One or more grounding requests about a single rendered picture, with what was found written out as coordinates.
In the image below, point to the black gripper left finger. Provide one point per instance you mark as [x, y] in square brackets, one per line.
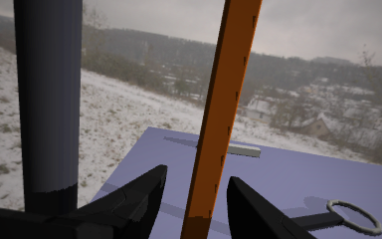
[127, 213]

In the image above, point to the orange bar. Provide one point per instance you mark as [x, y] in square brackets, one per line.
[236, 35]

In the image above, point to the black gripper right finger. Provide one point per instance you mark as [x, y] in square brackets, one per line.
[251, 216]

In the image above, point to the grey rectangular bar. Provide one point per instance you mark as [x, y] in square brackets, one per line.
[244, 150]

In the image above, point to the black-handled grey loop tool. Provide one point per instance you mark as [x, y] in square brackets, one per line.
[333, 218]

